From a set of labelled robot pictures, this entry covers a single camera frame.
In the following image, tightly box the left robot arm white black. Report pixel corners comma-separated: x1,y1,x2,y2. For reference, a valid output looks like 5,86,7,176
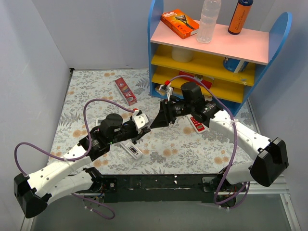
14,112,150,218

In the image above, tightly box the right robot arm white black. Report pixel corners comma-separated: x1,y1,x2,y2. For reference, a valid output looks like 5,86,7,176
151,81,289,191

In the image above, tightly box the white remote with screen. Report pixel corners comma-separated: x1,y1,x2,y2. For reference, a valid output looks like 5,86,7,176
96,118,104,126

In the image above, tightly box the red white remote control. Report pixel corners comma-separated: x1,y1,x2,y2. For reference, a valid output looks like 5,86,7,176
186,115,205,134

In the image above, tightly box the white pack right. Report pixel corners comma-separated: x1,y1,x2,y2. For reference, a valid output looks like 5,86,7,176
204,95,213,102

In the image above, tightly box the yellow white pack middle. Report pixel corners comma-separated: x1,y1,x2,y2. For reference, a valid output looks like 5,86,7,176
173,88,182,97

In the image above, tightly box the red box on shelf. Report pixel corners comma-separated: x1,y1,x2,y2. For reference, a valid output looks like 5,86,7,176
179,71,214,89

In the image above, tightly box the yellow soap pack left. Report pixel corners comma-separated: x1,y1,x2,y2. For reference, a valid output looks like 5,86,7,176
155,84,166,96

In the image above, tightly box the floral table mat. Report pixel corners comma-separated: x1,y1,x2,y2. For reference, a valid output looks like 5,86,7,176
45,69,268,175

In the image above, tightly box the red toothpaste box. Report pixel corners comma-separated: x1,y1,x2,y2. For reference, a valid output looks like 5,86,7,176
115,77,137,106

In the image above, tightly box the blue shelf unit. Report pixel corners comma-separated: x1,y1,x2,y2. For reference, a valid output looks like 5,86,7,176
147,0,292,115

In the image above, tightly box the white paper roll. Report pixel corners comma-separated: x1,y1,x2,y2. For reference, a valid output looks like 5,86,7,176
171,47,194,63

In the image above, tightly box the blue white can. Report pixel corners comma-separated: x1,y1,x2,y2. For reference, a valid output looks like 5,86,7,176
223,57,249,73

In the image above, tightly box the black base bar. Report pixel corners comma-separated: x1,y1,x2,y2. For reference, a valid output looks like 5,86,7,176
78,174,222,203

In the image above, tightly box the orange razor box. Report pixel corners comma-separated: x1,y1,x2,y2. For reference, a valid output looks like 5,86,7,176
161,9,199,39

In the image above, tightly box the clear plastic bottle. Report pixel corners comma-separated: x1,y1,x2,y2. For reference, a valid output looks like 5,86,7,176
196,0,221,43

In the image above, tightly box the orange cylindrical bottle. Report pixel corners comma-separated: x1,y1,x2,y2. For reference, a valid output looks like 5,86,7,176
228,0,253,35

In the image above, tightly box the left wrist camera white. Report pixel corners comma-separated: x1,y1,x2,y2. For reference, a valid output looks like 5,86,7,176
132,108,149,132

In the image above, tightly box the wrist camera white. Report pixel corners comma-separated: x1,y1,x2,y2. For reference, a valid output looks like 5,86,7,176
159,80,173,101
132,108,149,132

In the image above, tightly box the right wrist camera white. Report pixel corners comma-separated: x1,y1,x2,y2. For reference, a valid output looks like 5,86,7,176
159,80,173,101

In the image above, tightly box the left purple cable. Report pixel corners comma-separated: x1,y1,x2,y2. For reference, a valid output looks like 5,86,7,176
13,98,139,220

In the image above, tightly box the purple cable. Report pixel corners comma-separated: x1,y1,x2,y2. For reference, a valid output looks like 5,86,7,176
13,98,139,220
168,75,250,209

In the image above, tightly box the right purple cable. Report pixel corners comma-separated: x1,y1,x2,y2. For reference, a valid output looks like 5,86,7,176
168,75,250,209

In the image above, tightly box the aluminium rail frame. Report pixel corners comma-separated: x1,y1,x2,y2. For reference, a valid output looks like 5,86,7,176
21,177,300,231

